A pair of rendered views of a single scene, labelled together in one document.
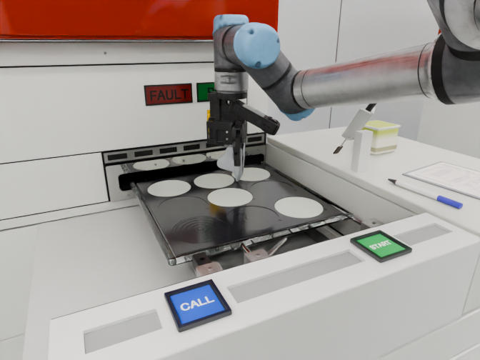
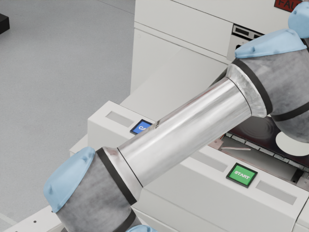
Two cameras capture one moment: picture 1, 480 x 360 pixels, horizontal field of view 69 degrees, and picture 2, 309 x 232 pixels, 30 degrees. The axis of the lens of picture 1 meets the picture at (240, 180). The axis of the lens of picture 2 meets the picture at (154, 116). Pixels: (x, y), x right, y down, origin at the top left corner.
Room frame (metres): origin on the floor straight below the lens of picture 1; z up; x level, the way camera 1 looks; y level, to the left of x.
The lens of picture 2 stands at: (-0.32, -0.81, 1.89)
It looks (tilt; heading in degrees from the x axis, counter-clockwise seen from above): 40 degrees down; 53
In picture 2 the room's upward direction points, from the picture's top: 6 degrees clockwise
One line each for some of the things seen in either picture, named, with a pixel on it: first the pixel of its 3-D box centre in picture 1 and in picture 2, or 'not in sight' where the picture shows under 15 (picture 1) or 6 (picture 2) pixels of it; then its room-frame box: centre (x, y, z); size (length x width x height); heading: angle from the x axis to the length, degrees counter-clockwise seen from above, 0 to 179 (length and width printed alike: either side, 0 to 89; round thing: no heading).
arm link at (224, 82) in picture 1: (231, 82); not in sight; (0.79, 0.02, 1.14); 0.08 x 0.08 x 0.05
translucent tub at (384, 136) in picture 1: (376, 136); not in sight; (0.85, -0.34, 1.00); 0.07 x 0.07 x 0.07; 26
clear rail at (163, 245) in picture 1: (148, 214); (214, 84); (0.63, 0.18, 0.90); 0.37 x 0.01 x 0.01; 26
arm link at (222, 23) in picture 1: (231, 43); not in sight; (0.79, 0.02, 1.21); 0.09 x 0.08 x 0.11; 22
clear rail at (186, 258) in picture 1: (271, 236); (245, 142); (0.54, -0.06, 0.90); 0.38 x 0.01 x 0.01; 116
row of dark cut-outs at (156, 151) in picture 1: (191, 147); (299, 52); (0.89, 0.13, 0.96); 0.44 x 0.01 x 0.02; 116
